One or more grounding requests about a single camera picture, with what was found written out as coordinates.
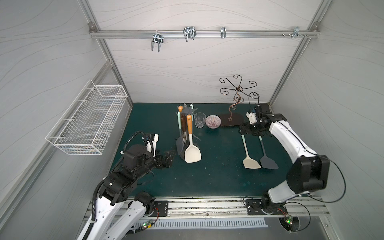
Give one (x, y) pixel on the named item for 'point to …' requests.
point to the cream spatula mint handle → (249, 162)
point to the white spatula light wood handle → (192, 153)
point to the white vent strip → (179, 223)
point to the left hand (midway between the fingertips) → (168, 152)
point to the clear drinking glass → (199, 118)
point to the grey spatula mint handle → (265, 162)
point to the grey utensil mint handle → (179, 141)
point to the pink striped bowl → (213, 121)
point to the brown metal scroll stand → (235, 119)
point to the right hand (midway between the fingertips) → (246, 130)
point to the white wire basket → (85, 128)
